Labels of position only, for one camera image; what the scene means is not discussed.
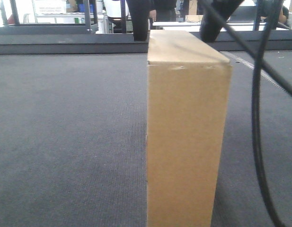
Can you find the grey metal shelf rack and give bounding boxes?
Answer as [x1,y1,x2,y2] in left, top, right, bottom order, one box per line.
[0,0,98,35]

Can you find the white work table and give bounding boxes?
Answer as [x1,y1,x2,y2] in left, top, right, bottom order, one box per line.
[152,20,291,32]

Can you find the dark conveyor side rail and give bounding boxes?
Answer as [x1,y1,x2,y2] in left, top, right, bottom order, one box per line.
[0,30,292,55]

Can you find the tall brown cardboard box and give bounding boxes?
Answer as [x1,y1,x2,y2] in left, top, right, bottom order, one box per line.
[146,30,232,227]

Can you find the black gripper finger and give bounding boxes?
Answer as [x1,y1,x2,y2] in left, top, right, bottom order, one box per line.
[200,0,243,43]
[127,0,152,41]

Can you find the standing person in black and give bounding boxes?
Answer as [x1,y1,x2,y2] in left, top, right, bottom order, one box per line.
[150,0,177,22]

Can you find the white humanoid robot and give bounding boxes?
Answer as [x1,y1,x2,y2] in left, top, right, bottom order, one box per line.
[104,0,129,34]

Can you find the black cable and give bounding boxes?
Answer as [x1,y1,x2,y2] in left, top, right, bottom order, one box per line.
[251,0,286,227]
[201,0,292,101]

